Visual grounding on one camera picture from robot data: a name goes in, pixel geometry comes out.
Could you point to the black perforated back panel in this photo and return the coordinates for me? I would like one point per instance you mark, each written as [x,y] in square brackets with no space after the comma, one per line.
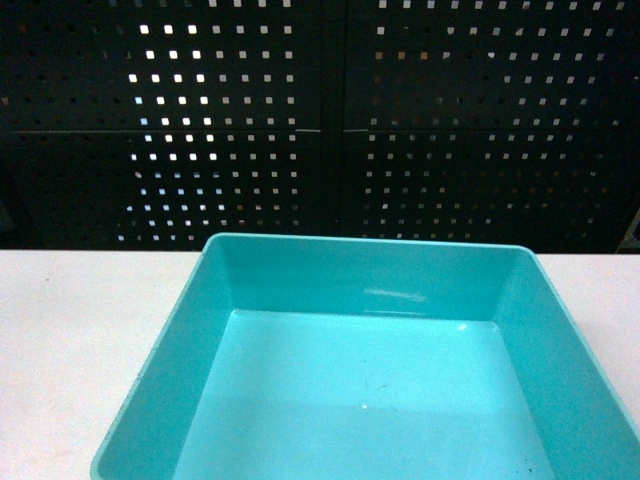
[153,125]

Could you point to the turquoise plastic tray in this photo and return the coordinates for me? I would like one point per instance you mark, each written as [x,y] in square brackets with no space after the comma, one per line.
[290,357]

